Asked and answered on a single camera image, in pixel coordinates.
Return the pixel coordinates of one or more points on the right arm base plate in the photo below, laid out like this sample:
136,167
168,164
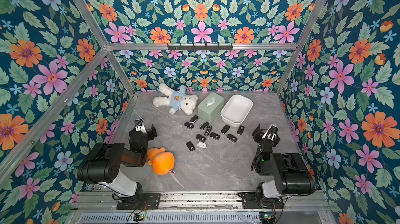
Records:
261,200

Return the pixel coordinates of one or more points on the black chrome button key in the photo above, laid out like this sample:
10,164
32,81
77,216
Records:
204,125

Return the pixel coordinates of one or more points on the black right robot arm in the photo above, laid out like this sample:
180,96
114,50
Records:
290,173

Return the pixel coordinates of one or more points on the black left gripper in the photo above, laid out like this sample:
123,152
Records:
146,131

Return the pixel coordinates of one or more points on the white storage box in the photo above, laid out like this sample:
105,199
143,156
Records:
236,110

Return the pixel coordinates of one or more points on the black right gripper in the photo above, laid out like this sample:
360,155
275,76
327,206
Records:
265,135

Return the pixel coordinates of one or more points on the black VW key front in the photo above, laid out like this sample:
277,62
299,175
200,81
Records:
190,146

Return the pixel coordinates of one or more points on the white key fob with tag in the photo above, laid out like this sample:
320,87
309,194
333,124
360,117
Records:
201,145

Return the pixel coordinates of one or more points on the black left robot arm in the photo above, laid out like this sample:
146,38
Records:
102,164

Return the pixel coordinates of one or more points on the black hook rail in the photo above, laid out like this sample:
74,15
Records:
200,47

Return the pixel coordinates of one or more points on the white teddy bear blue shirt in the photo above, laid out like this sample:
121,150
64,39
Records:
176,99

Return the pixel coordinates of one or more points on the black slim Porsche key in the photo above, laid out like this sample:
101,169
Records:
208,130

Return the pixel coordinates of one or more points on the black silver flip key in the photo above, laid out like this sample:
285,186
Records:
194,119

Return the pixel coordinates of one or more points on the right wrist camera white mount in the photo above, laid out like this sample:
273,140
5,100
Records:
272,132

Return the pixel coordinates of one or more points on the orange plush toy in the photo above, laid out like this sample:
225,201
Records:
162,162

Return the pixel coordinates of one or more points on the green tissue box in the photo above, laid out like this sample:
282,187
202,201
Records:
210,107

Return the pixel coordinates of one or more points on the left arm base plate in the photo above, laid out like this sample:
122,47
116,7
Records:
139,201

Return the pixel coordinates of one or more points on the aluminium front rail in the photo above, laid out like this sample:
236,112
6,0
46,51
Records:
202,200

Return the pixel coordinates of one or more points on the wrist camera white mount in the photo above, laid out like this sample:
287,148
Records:
272,132
140,127

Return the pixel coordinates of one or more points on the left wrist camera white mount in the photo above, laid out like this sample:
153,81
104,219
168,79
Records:
140,127

